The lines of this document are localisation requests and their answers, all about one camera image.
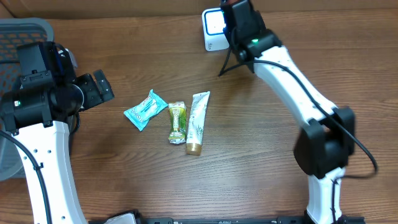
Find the white cream tube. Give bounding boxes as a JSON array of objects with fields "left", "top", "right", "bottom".
[{"left": 186, "top": 91, "right": 210, "bottom": 156}]

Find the green snack packet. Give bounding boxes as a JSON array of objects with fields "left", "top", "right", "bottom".
[{"left": 169, "top": 101, "right": 187, "bottom": 144}]

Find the grey plastic basket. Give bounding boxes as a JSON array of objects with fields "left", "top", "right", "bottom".
[{"left": 1, "top": 18, "right": 55, "bottom": 181}]

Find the teal wet wipes packet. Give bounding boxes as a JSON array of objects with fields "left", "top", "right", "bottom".
[{"left": 124, "top": 90, "right": 168, "bottom": 131}]

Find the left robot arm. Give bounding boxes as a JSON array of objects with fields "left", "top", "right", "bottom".
[{"left": 1, "top": 41, "right": 114, "bottom": 223}]

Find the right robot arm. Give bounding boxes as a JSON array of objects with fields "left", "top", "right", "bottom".
[{"left": 229, "top": 29, "right": 355, "bottom": 223}]

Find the white barcode scanner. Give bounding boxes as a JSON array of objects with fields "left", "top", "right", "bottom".
[{"left": 201, "top": 7, "right": 229, "bottom": 52}]

